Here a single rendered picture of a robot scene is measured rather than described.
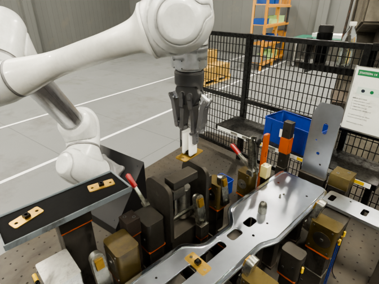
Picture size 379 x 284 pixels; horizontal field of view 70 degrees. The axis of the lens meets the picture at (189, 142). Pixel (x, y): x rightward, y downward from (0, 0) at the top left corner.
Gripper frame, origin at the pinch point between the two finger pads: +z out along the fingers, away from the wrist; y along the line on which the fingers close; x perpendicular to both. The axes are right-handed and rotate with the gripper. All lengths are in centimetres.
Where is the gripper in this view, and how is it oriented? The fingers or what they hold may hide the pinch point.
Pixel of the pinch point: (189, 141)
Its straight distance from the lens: 76.6
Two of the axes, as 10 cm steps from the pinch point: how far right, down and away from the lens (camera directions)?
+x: 6.4, -3.4, 6.9
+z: 0.0, 8.9, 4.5
